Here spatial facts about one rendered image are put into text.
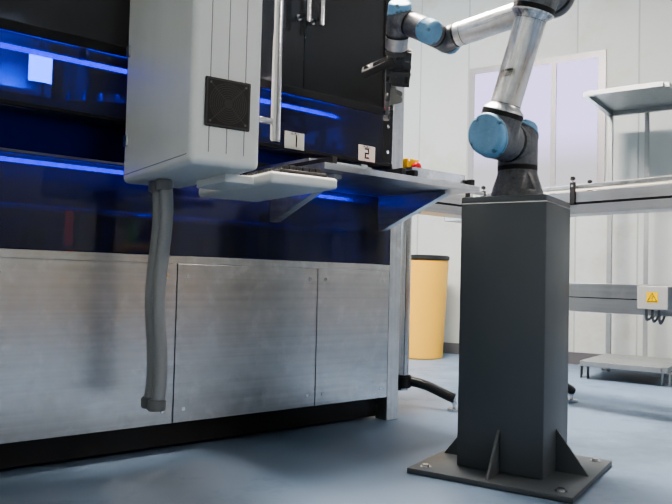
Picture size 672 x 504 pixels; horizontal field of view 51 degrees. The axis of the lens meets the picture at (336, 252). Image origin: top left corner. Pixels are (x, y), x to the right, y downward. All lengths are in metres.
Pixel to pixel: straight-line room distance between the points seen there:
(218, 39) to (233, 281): 0.88
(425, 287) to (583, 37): 2.05
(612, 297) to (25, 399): 2.19
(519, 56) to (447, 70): 3.65
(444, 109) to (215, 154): 4.05
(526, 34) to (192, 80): 0.91
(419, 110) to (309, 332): 3.44
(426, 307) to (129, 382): 3.04
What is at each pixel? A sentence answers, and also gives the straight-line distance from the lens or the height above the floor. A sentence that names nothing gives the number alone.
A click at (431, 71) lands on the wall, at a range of 5.75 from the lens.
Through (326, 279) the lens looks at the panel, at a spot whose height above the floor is 0.54.
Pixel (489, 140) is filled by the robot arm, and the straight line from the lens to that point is 2.01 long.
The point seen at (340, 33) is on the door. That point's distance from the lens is 2.75.
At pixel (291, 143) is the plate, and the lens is 2.50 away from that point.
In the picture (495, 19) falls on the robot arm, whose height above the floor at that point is 1.33.
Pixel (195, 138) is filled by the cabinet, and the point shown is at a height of 0.86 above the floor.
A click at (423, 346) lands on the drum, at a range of 4.94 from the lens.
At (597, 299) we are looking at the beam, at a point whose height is 0.48.
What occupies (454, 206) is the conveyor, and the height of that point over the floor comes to 0.88.
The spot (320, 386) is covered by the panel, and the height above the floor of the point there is 0.16.
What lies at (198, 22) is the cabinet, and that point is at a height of 1.13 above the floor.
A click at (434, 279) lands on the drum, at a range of 4.93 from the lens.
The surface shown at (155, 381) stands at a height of 0.26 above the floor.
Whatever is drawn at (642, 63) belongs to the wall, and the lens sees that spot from 5.26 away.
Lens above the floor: 0.55
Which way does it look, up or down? 2 degrees up
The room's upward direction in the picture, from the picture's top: 1 degrees clockwise
